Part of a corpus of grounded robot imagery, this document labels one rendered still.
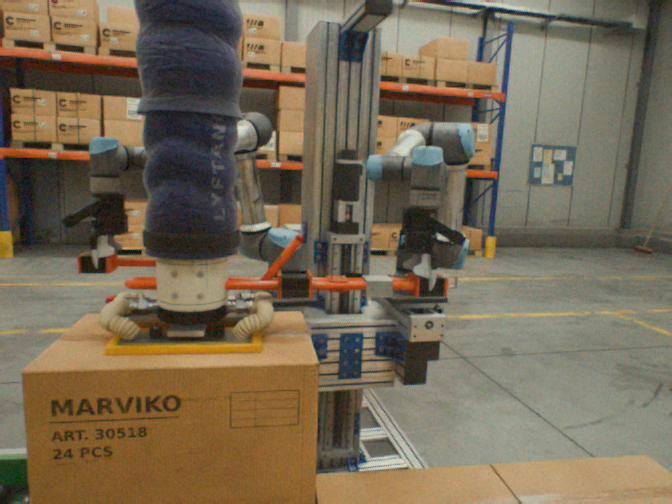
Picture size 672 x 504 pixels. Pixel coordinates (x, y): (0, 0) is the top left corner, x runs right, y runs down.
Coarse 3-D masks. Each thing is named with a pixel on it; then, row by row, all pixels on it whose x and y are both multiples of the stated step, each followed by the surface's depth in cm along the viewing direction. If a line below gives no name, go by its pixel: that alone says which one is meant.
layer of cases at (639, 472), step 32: (320, 480) 153; (352, 480) 154; (384, 480) 154; (416, 480) 155; (448, 480) 156; (480, 480) 157; (512, 480) 157; (544, 480) 158; (576, 480) 159; (608, 480) 160; (640, 480) 160
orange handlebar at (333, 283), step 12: (120, 264) 143; (132, 264) 144; (144, 264) 144; (336, 276) 129; (132, 288) 118; (144, 288) 118; (156, 288) 118; (228, 288) 121; (240, 288) 121; (252, 288) 122; (264, 288) 122; (276, 288) 122; (312, 288) 124; (324, 288) 124; (336, 288) 125; (348, 288) 125; (360, 288) 125; (396, 288) 127; (408, 288) 127
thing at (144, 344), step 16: (144, 336) 114; (160, 336) 113; (208, 336) 115; (224, 336) 115; (256, 336) 118; (112, 352) 108; (128, 352) 108; (144, 352) 109; (160, 352) 109; (176, 352) 110; (192, 352) 110; (208, 352) 111; (224, 352) 111; (240, 352) 112; (256, 352) 112
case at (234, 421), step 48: (96, 336) 119; (288, 336) 124; (48, 384) 100; (96, 384) 101; (144, 384) 103; (192, 384) 104; (240, 384) 106; (288, 384) 108; (48, 432) 101; (96, 432) 103; (144, 432) 104; (192, 432) 106; (240, 432) 108; (288, 432) 110; (48, 480) 103; (96, 480) 104; (144, 480) 106; (192, 480) 108; (240, 480) 110; (288, 480) 112
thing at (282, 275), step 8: (280, 272) 125; (288, 272) 129; (296, 272) 130; (304, 272) 130; (280, 280) 121; (288, 280) 120; (296, 280) 121; (304, 280) 121; (312, 280) 122; (280, 288) 121; (288, 288) 122; (296, 288) 122; (304, 288) 122; (280, 296) 122; (288, 296) 121; (296, 296) 121; (304, 296) 122
